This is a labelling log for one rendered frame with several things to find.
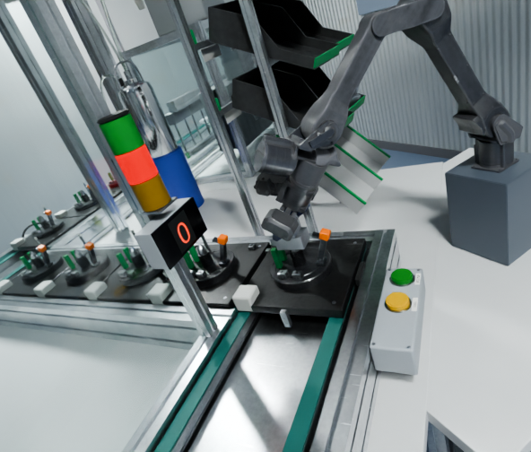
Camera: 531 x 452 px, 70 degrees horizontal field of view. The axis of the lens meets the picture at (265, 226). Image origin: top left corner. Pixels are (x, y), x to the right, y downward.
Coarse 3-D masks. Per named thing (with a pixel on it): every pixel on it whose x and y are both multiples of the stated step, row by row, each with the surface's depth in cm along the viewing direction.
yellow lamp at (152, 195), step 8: (160, 176) 61; (144, 184) 59; (152, 184) 60; (160, 184) 61; (136, 192) 60; (144, 192) 60; (152, 192) 60; (160, 192) 61; (168, 192) 63; (144, 200) 60; (152, 200) 60; (160, 200) 61; (168, 200) 62; (144, 208) 61; (152, 208) 61
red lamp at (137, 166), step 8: (144, 144) 59; (128, 152) 57; (136, 152) 57; (144, 152) 58; (120, 160) 57; (128, 160) 57; (136, 160) 57; (144, 160) 58; (128, 168) 58; (136, 168) 58; (144, 168) 58; (152, 168) 60; (128, 176) 59; (136, 176) 58; (144, 176) 59; (152, 176) 59; (136, 184) 59
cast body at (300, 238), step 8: (296, 232) 78; (304, 232) 79; (272, 240) 83; (280, 240) 80; (296, 240) 78; (304, 240) 79; (280, 248) 81; (288, 248) 80; (296, 248) 79; (304, 248) 79
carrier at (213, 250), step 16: (192, 256) 99; (208, 256) 94; (240, 256) 98; (256, 256) 96; (192, 272) 92; (208, 272) 93; (224, 272) 91; (240, 272) 92; (208, 288) 90; (224, 288) 88; (208, 304) 85; (224, 304) 83
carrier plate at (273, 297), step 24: (312, 240) 94; (336, 240) 91; (360, 240) 88; (264, 264) 92; (336, 264) 83; (264, 288) 83; (312, 288) 78; (336, 288) 76; (264, 312) 79; (312, 312) 73; (336, 312) 71
